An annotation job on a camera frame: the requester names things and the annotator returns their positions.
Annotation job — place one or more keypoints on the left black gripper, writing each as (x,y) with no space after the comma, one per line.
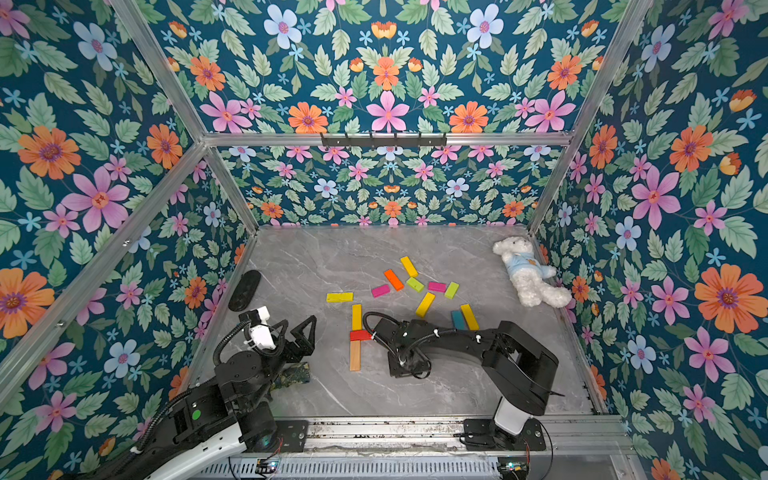
(302,348)

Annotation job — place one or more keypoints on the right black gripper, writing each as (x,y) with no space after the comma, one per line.
(395,346)

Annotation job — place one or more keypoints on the red block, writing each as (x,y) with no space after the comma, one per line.
(360,335)

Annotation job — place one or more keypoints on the long yellow block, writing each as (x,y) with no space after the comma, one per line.
(357,313)
(469,317)

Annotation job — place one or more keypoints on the small lime green block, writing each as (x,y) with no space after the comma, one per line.
(451,290)

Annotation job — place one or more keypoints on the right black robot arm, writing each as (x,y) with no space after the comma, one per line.
(521,368)

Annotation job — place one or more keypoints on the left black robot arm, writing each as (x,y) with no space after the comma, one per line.
(225,415)

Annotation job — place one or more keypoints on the floral patterned pouch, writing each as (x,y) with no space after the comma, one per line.
(293,374)

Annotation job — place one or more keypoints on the magenta block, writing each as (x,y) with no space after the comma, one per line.
(437,287)
(381,290)

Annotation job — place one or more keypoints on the long orange block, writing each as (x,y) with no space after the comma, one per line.
(394,280)

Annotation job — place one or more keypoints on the teal blue block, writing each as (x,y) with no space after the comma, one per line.
(458,320)

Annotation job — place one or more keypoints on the black oval case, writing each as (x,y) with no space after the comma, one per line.
(244,291)

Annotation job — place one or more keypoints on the yellow flat block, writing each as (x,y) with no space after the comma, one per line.
(340,297)

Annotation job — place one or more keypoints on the white teddy bear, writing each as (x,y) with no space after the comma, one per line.
(528,276)

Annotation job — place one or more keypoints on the black hook rail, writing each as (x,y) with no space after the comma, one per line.
(370,140)

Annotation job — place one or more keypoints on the metal base rail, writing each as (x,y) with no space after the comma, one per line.
(558,434)

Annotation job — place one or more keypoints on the horizontal aluminium frame bar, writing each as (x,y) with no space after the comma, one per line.
(290,140)

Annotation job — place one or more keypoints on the aluminium frame post back left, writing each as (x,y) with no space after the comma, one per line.
(139,30)

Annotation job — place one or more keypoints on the aluminium frame post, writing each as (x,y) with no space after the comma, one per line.
(628,28)
(139,30)

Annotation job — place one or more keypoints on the left aluminium frame bar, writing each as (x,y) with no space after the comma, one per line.
(22,360)

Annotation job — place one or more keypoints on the aluminium frame post back right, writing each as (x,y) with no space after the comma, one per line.
(628,28)

